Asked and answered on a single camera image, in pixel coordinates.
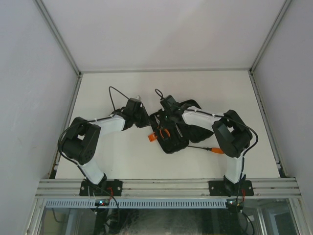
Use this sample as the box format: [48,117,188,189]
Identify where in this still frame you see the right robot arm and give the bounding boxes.
[160,95,252,195]

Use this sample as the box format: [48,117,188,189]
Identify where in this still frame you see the orange handle screwdriver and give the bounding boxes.
[188,146,224,154]

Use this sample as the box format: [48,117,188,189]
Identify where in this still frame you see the camera black cable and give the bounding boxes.
[108,86,130,113]
[154,88,259,157]

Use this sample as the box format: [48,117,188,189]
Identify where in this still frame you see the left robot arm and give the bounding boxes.
[57,98,150,196]

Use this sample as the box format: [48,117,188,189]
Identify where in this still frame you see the left camera black cable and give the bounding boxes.
[108,86,130,113]

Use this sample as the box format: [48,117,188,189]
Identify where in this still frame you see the blue slotted cable duct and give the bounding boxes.
[45,198,227,209]

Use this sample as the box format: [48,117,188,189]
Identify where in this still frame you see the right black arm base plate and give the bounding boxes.
[208,180,254,197]

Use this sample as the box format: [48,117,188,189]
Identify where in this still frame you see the right camera black cable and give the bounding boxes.
[154,88,259,157]

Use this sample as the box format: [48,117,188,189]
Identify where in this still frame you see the orange handle needle-nose pliers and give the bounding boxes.
[159,128,171,139]

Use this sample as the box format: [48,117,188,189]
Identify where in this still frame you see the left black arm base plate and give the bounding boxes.
[79,179,123,196]

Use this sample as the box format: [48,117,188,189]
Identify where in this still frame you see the aluminium front rail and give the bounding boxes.
[35,178,301,199]

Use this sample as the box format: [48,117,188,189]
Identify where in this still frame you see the black plastic tool case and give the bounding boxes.
[148,110,213,154]

